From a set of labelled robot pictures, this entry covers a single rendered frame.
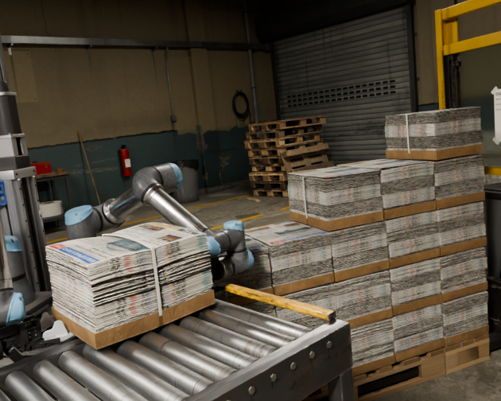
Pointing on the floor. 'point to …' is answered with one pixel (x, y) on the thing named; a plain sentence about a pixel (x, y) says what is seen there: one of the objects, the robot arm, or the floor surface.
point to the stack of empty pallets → (269, 155)
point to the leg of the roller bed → (341, 387)
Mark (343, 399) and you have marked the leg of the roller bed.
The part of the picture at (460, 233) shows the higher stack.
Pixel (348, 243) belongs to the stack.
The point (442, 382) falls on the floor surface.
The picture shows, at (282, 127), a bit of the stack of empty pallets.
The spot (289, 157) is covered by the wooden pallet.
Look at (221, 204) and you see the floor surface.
